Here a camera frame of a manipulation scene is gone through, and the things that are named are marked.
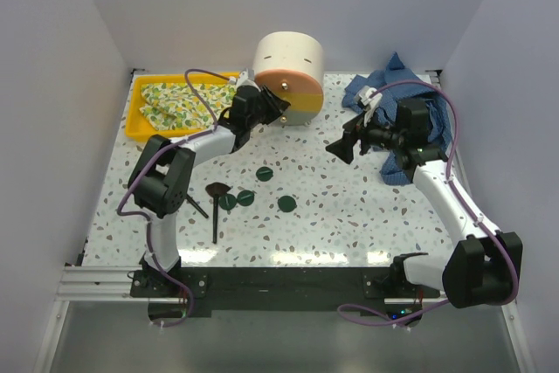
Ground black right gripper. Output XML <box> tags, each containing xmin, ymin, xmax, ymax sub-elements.
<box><xmin>326</xmin><ymin>107</ymin><xmax>404</xmax><ymax>164</ymax></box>

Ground round cream drawer organizer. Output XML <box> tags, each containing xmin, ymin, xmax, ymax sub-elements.
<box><xmin>252</xmin><ymin>31</ymin><xmax>324</xmax><ymax>126</ymax></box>

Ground green powder puff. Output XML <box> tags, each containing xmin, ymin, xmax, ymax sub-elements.
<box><xmin>278</xmin><ymin>196</ymin><xmax>297</xmax><ymax>213</ymax></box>
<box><xmin>218</xmin><ymin>193</ymin><xmax>238</xmax><ymax>211</ymax></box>
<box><xmin>237</xmin><ymin>190</ymin><xmax>255</xmax><ymax>207</ymax></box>
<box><xmin>255</xmin><ymin>166</ymin><xmax>274</xmax><ymax>182</ymax></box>

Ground yellow plastic tray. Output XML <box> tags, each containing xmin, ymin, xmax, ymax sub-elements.
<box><xmin>125</xmin><ymin>73</ymin><xmax>237</xmax><ymax>142</ymax></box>

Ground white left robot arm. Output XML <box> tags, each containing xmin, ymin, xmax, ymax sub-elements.
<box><xmin>117</xmin><ymin>85</ymin><xmax>290</xmax><ymax>296</ymax></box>

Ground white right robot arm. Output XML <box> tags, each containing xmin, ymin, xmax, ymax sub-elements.
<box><xmin>326</xmin><ymin>94</ymin><xmax>523</xmax><ymax>308</ymax></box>

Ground black fan makeup brush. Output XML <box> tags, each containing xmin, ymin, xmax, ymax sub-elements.
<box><xmin>205</xmin><ymin>182</ymin><xmax>231</xmax><ymax>245</ymax></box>

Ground black thin makeup brush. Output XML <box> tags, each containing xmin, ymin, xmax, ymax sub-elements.
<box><xmin>185</xmin><ymin>194</ymin><xmax>209</xmax><ymax>219</ymax></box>

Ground blue checkered cloth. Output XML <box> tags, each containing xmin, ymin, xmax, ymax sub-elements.
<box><xmin>342</xmin><ymin>52</ymin><xmax>452</xmax><ymax>186</ymax></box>

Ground lemon print cloth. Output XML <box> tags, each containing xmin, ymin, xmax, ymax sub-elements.
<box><xmin>140</xmin><ymin>82</ymin><xmax>235</xmax><ymax>131</ymax></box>

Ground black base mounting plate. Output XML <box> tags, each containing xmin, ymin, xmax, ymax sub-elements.
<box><xmin>130</xmin><ymin>266</ymin><xmax>442</xmax><ymax>320</ymax></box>

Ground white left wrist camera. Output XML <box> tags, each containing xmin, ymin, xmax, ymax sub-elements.
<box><xmin>229</xmin><ymin>68</ymin><xmax>259</xmax><ymax>89</ymax></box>

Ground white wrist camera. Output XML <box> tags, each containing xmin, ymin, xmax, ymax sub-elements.
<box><xmin>229</xmin><ymin>68</ymin><xmax>259</xmax><ymax>89</ymax></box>
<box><xmin>355</xmin><ymin>86</ymin><xmax>383</xmax><ymax>127</ymax></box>

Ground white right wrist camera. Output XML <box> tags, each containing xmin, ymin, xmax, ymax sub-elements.
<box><xmin>355</xmin><ymin>86</ymin><xmax>383</xmax><ymax>127</ymax></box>

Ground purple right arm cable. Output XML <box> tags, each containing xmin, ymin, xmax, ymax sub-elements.
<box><xmin>337</xmin><ymin>79</ymin><xmax>521</xmax><ymax>328</ymax></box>

